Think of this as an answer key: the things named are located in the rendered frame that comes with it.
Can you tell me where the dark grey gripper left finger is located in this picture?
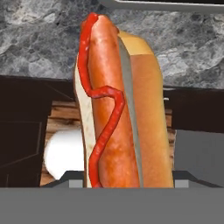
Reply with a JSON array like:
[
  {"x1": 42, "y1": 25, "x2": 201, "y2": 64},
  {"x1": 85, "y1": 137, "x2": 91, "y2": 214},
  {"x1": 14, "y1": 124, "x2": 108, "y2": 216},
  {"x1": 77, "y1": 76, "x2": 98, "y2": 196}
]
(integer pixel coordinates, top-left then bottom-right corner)
[{"x1": 43, "y1": 170, "x2": 86, "y2": 189}]

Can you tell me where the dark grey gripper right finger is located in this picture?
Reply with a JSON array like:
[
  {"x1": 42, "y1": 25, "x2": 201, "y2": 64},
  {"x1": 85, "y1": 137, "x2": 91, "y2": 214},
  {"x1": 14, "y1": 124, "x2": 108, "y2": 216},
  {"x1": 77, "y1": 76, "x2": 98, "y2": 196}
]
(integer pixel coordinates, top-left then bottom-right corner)
[{"x1": 171, "y1": 170, "x2": 223, "y2": 189}]

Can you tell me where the hot dog with ketchup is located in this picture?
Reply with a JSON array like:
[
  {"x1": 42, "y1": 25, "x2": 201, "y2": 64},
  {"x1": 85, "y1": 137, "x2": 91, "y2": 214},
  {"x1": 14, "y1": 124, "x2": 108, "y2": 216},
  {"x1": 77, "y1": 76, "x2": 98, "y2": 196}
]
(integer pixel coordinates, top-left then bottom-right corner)
[{"x1": 73, "y1": 11, "x2": 175, "y2": 189}]

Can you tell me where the white round object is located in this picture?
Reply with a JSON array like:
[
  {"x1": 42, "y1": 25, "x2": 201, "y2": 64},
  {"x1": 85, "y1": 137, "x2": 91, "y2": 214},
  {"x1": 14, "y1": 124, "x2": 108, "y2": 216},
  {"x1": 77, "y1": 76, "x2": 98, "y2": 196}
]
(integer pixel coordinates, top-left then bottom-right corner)
[{"x1": 43, "y1": 128, "x2": 86, "y2": 180}]

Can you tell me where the grey appliance panel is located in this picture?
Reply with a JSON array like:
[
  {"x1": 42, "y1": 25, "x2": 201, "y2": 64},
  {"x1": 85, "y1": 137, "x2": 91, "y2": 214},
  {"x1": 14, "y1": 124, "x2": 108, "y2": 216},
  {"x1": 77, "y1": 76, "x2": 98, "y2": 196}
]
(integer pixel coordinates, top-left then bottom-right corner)
[{"x1": 173, "y1": 129, "x2": 224, "y2": 188}]

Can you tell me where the dark brown cupboard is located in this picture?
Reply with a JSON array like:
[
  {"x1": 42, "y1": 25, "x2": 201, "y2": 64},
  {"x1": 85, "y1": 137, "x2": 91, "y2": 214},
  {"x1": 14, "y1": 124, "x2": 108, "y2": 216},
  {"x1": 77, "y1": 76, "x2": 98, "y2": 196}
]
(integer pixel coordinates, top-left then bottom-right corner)
[
  {"x1": 0, "y1": 74, "x2": 77, "y2": 188},
  {"x1": 162, "y1": 85, "x2": 224, "y2": 134}
]

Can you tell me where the grey rimmed sink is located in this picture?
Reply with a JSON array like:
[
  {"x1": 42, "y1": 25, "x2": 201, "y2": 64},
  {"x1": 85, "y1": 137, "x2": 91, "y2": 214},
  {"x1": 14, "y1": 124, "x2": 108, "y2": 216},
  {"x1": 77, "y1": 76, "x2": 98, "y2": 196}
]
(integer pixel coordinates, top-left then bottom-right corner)
[{"x1": 97, "y1": 0, "x2": 224, "y2": 14}]

